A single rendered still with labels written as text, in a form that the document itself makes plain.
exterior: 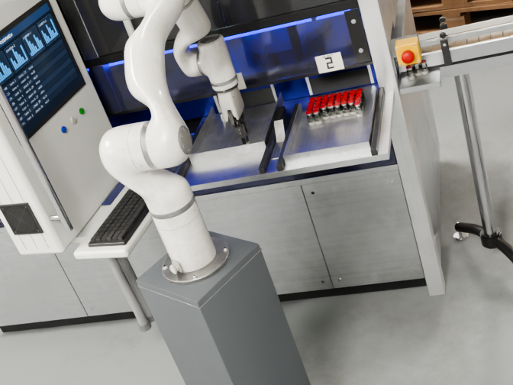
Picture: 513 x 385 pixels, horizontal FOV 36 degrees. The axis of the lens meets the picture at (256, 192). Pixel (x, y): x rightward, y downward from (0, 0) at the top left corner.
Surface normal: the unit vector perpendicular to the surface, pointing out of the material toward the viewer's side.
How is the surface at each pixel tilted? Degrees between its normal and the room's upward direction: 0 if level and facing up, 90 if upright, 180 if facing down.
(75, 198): 90
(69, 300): 90
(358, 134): 0
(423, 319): 0
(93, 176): 90
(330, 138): 0
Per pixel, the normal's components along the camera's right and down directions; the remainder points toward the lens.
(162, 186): 0.05, -0.61
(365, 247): -0.18, 0.55
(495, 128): -0.29, -0.82
